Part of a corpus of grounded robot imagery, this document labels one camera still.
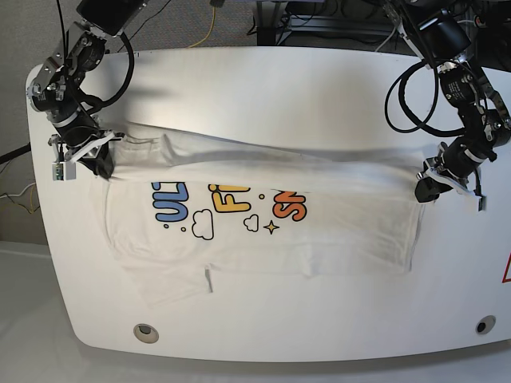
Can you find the red triangle sticker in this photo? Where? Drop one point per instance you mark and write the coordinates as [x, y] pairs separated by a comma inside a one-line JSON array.
[[507, 274]]

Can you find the black table leg bar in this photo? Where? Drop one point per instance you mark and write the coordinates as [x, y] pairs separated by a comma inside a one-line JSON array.
[[15, 153]]

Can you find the black white gripper body image-left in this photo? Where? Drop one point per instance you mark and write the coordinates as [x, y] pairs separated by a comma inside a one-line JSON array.
[[77, 136]]

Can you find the table cable grommet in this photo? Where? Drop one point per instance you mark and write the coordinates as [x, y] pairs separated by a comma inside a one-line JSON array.
[[485, 325], [145, 333]]

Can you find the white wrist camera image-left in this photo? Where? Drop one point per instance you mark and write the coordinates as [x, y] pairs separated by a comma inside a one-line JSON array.
[[64, 171]]

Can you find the black equipment rack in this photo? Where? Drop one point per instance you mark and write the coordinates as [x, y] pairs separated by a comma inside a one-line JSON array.
[[364, 22]]

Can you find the left table cable grommet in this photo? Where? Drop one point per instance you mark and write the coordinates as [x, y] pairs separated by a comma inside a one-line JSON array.
[[145, 333]]

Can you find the right table cable grommet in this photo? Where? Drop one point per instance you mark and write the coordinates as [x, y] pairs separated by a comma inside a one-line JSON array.
[[485, 325]]

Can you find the white printed T-shirt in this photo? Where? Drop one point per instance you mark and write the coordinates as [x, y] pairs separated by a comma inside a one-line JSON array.
[[181, 207]]

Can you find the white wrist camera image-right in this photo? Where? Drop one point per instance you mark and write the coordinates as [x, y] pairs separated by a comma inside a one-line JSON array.
[[481, 202]]

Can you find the black white gripper body image-right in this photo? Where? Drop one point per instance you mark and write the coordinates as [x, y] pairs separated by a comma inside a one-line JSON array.
[[457, 165]]

